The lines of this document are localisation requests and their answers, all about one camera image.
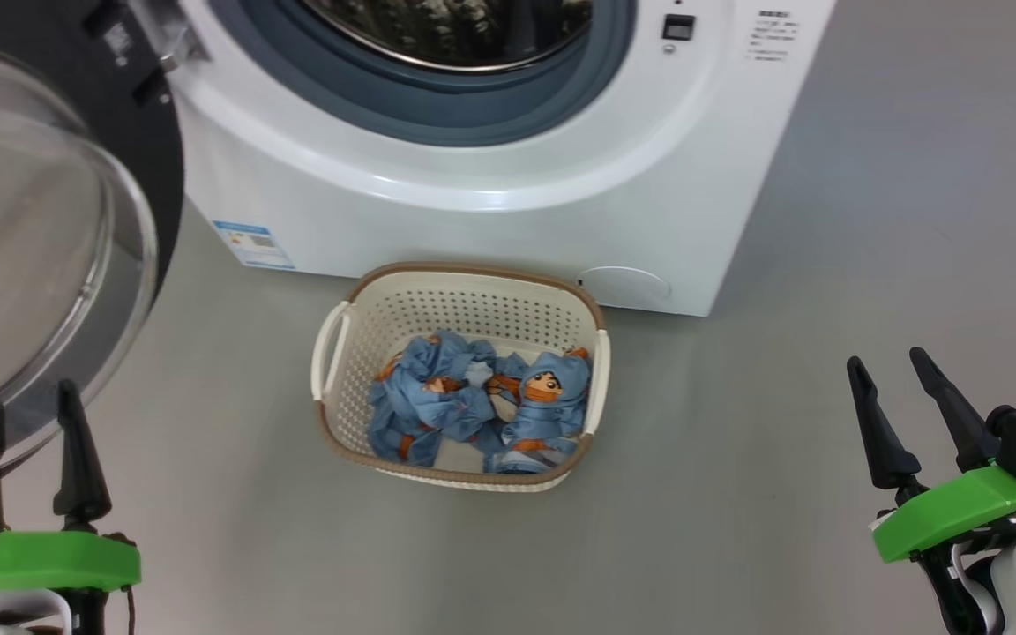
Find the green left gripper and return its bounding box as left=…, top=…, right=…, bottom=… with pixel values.
left=0, top=380, right=141, bottom=635

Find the round white filter cover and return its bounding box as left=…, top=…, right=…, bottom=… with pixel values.
left=579, top=266, right=672, bottom=310

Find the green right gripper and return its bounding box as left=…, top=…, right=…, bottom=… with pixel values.
left=847, top=347, right=1016, bottom=635

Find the blue printed garment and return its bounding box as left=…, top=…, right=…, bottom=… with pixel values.
left=367, top=331, right=509, bottom=467

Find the white washing machine body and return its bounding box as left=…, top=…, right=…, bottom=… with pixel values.
left=164, top=0, right=837, bottom=317

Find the blue energy label sticker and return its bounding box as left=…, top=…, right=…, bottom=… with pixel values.
left=213, top=220, right=295, bottom=270

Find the printed text label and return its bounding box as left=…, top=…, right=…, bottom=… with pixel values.
left=746, top=9, right=800, bottom=64

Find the cream perforated laundry basket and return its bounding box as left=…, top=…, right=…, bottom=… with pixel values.
left=311, top=262, right=611, bottom=492

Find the black round glass door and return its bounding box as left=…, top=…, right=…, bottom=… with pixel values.
left=0, top=0, right=184, bottom=477

